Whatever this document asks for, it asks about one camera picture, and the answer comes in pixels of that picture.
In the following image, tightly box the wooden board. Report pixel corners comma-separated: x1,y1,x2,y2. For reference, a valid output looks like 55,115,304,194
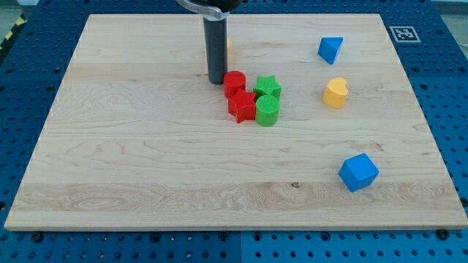
4,14,467,232

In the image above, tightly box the blue triangular prism block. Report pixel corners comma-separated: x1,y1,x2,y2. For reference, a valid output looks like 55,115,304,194
317,37,344,65

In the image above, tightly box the blue cube block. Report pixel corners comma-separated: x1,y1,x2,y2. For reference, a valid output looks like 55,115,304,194
339,153,380,192

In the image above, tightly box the green star block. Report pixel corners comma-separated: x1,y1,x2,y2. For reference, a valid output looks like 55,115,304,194
253,75,282,100

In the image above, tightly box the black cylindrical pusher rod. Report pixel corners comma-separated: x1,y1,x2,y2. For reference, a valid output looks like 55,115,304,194
203,18,227,85

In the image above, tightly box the black yellow hazard tape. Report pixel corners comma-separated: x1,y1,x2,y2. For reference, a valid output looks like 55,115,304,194
1,13,28,53

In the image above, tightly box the yellow heart block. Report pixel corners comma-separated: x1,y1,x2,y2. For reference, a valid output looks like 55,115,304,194
322,77,349,109

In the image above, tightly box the red star block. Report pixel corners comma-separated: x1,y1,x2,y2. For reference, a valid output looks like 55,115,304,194
228,89,257,123

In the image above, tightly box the silver clamp on rod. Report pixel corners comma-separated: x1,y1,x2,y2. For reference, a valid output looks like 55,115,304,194
176,0,230,21

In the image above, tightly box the green cylinder block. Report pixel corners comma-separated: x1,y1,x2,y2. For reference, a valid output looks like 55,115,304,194
255,95,280,126

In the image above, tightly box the red cylinder block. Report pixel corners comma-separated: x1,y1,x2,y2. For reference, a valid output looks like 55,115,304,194
223,71,246,98

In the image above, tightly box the yellow block behind rod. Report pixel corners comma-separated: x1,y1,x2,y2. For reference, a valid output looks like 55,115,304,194
227,38,230,63

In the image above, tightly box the white fiducial marker tag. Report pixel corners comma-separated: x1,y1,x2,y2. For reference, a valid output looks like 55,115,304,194
390,26,420,43

